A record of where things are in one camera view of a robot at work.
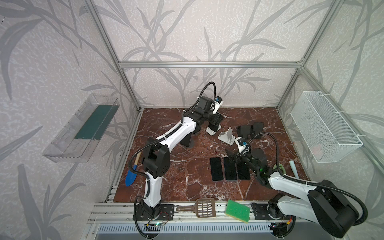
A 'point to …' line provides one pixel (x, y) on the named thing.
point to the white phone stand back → (211, 132)
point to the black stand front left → (258, 127)
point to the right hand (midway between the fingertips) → (232, 144)
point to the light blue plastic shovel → (294, 169)
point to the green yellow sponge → (238, 211)
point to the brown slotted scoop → (204, 208)
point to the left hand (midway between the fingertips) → (218, 114)
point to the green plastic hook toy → (281, 167)
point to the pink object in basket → (317, 151)
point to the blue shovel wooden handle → (130, 177)
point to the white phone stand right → (227, 137)
